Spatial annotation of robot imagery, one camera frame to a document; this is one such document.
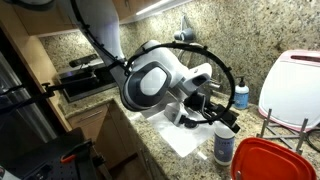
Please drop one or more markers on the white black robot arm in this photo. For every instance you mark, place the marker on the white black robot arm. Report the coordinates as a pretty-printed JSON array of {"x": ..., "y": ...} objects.
[{"x": 153, "y": 81}]

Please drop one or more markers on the stainless steel sink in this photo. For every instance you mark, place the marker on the stainless steel sink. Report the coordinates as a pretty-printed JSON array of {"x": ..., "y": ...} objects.
[{"x": 180, "y": 140}]

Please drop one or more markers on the grey wrist camera block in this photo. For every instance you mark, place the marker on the grey wrist camera block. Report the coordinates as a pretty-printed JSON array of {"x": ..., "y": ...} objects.
[{"x": 173, "y": 113}]

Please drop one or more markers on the wooden wall cabinets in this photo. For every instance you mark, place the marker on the wooden wall cabinets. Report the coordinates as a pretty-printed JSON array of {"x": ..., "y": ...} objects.
[{"x": 40, "y": 20}]

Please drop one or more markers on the white bottle blue label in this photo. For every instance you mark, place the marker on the white bottle blue label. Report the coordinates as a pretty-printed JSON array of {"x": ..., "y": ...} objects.
[{"x": 241, "y": 96}]

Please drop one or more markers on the white pink cutting board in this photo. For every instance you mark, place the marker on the white pink cutting board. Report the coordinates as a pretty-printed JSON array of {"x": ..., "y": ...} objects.
[{"x": 293, "y": 90}]

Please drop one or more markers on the white bottle purple label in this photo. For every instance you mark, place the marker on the white bottle purple label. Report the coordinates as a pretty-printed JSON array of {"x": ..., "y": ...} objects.
[{"x": 224, "y": 148}]

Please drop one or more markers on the black equipment cart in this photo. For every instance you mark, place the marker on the black equipment cart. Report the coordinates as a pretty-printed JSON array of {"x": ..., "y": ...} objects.
[{"x": 50, "y": 160}]

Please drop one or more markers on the black toaster oven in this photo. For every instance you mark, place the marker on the black toaster oven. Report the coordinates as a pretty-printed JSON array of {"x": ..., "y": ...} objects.
[{"x": 83, "y": 85}]

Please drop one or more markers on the black stereo camera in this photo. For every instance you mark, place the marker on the black stereo camera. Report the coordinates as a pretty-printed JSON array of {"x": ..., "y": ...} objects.
[{"x": 83, "y": 60}]

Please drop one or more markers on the white sticker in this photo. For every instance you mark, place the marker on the white sticker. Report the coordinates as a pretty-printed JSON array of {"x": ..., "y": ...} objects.
[{"x": 201, "y": 155}]

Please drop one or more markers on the orange plastic container lid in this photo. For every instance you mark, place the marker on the orange plastic container lid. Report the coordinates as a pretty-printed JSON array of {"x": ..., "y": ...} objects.
[{"x": 271, "y": 161}]

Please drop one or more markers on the stainless steel refrigerator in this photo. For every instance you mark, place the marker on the stainless steel refrigerator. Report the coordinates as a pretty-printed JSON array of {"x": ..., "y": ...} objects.
[{"x": 30, "y": 130}]

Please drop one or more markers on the metal dish rack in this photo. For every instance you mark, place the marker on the metal dish rack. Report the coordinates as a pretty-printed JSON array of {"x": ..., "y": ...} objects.
[{"x": 301, "y": 135}]

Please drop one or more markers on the long under-cabinet light strip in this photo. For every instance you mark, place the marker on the long under-cabinet light strip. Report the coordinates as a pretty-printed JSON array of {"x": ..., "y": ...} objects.
[{"x": 153, "y": 6}]

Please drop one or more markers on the grey wall pot filler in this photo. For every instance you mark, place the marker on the grey wall pot filler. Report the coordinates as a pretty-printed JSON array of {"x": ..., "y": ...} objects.
[{"x": 185, "y": 34}]

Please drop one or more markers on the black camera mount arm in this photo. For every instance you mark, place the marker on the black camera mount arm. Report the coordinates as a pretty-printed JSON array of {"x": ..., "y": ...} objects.
[{"x": 48, "y": 89}]

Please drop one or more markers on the wooden base cabinet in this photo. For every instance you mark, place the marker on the wooden base cabinet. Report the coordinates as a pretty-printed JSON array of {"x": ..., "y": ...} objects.
[{"x": 100, "y": 133}]

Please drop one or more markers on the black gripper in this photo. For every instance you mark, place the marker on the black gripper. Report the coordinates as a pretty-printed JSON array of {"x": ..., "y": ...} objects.
[{"x": 203, "y": 106}]

